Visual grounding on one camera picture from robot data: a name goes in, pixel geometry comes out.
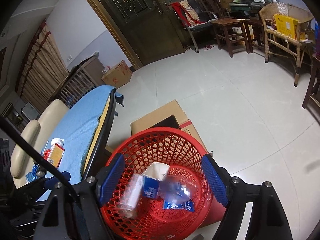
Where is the clear plastic bottle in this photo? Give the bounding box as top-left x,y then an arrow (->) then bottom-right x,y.
118,173 -> 144,219

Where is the white tissue pack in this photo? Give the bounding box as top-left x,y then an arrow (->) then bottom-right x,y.
142,162 -> 170,199

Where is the orange medicine box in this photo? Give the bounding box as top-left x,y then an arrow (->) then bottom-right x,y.
47,144 -> 65,168

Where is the blue plastic bag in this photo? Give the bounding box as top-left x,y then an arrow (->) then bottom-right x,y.
25,164 -> 47,183

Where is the blue snack wrapper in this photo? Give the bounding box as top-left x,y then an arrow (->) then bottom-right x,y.
157,175 -> 197,212

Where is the white paper ball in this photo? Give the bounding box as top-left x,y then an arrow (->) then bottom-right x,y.
50,138 -> 64,147

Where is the round black-rimmed table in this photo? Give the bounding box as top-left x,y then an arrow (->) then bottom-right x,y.
82,89 -> 116,180

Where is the red plastic mesh basket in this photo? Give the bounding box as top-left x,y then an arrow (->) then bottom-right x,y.
101,127 -> 213,239

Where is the blue table cloth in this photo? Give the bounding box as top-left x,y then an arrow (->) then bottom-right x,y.
40,85 -> 124,185

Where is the cream leather sofa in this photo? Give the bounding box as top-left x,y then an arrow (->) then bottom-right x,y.
10,99 -> 69,188

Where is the flattened cardboard box on floor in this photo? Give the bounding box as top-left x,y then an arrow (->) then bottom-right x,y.
131,100 -> 226,228

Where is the wooden baby crib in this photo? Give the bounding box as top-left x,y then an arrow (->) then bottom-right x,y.
48,56 -> 104,108

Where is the beige striped curtain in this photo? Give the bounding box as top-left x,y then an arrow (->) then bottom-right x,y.
15,21 -> 68,113

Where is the dark wooden stool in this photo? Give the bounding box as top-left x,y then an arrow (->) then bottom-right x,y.
302,53 -> 319,109

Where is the small dark wooden table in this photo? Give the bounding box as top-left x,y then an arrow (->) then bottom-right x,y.
212,18 -> 251,58

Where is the dark wooden double door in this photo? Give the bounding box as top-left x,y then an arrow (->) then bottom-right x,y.
86,0 -> 189,69

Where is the metal chair with red cloth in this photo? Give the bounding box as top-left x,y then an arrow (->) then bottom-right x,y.
170,0 -> 219,53

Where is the yellow box on wicker chair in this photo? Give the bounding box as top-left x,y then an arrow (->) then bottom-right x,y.
273,14 -> 299,40

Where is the wicker armchair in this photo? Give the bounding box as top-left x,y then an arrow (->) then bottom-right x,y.
259,3 -> 313,87

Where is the brown cardboard box by wall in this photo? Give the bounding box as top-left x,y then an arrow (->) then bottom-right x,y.
101,60 -> 132,88

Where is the black cable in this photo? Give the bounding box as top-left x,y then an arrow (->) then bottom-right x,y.
0,115 -> 81,205

